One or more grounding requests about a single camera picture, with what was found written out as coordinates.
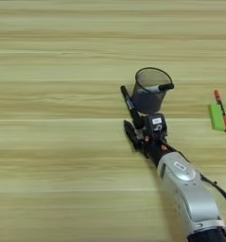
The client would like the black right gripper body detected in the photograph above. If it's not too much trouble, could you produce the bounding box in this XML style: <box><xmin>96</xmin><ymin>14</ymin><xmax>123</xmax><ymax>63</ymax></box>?
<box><xmin>136</xmin><ymin>130</ymin><xmax>177</xmax><ymax>168</ymax></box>

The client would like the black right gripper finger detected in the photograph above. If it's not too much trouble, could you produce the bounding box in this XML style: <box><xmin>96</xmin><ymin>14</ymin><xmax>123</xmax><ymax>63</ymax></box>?
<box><xmin>122</xmin><ymin>119</ymin><xmax>141</xmax><ymax>151</ymax></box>

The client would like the black marker pen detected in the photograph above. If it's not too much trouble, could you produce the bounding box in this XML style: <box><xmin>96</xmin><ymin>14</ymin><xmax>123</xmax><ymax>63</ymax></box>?
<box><xmin>119</xmin><ymin>84</ymin><xmax>147</xmax><ymax>130</ymax></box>

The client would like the black mesh pen cup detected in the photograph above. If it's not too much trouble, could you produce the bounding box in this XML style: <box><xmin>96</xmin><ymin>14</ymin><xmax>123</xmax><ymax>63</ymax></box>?
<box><xmin>130</xmin><ymin>66</ymin><xmax>175</xmax><ymax>115</ymax></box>

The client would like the red and black pen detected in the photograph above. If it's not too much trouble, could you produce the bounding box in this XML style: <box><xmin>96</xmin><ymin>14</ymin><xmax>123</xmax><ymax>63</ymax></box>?
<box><xmin>213</xmin><ymin>89</ymin><xmax>226</xmax><ymax>134</ymax></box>

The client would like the small black box white label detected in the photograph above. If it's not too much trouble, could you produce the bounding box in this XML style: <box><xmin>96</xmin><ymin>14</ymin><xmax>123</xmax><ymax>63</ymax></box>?
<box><xmin>145</xmin><ymin>112</ymin><xmax>168</xmax><ymax>139</ymax></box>

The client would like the white marker black cap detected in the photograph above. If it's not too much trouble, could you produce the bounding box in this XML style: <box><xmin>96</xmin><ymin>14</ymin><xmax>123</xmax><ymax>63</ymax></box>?
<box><xmin>142</xmin><ymin>82</ymin><xmax>176</xmax><ymax>95</ymax></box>

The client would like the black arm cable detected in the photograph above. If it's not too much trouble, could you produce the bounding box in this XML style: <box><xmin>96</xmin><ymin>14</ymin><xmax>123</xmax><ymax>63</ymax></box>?
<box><xmin>166</xmin><ymin>142</ymin><xmax>226</xmax><ymax>233</ymax></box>

